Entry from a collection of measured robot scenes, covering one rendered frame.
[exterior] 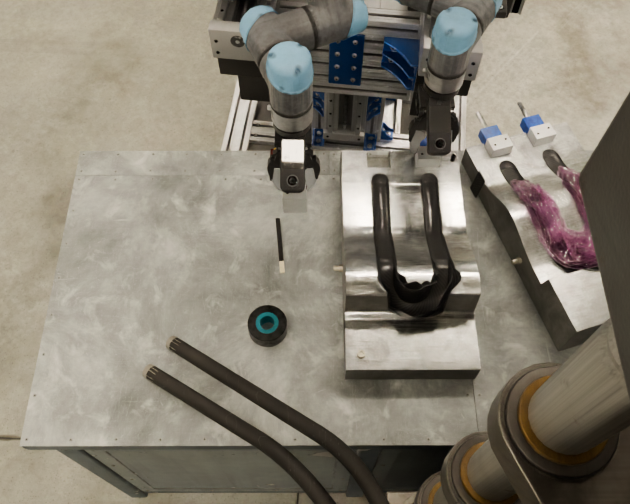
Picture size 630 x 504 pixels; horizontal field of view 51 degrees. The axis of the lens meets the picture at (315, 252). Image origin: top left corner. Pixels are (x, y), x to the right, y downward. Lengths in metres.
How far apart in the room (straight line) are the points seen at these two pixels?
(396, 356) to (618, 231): 1.02
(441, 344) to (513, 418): 0.76
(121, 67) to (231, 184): 1.53
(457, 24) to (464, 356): 0.62
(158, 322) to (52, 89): 1.76
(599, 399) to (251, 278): 1.06
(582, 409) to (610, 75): 2.69
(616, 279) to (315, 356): 1.08
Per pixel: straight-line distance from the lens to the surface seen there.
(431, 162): 1.49
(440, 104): 1.36
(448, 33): 1.23
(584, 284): 1.41
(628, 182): 0.32
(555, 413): 0.54
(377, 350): 1.32
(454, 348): 1.34
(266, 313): 1.37
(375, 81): 1.85
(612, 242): 0.33
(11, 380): 2.40
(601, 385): 0.46
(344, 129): 2.22
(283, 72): 1.10
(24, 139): 2.90
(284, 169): 1.22
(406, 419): 1.34
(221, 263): 1.47
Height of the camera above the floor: 2.09
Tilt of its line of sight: 61 degrees down
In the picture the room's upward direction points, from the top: straight up
